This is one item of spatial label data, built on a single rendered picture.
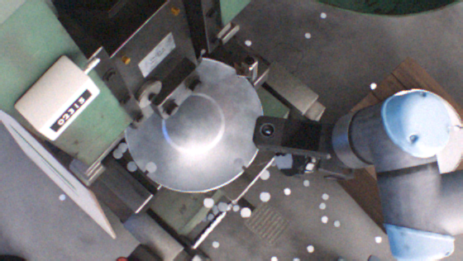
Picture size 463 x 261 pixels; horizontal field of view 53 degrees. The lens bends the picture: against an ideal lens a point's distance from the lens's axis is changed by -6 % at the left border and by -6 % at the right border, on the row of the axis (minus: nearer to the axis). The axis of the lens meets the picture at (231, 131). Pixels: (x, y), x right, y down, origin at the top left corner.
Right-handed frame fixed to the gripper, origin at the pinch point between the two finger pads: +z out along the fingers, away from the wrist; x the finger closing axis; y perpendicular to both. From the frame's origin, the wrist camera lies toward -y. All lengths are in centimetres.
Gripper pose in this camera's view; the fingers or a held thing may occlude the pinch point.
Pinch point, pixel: (276, 155)
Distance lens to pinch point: 83.4
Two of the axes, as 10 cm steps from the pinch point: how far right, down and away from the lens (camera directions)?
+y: 9.2, 2.7, 2.9
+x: 2.0, -9.5, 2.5
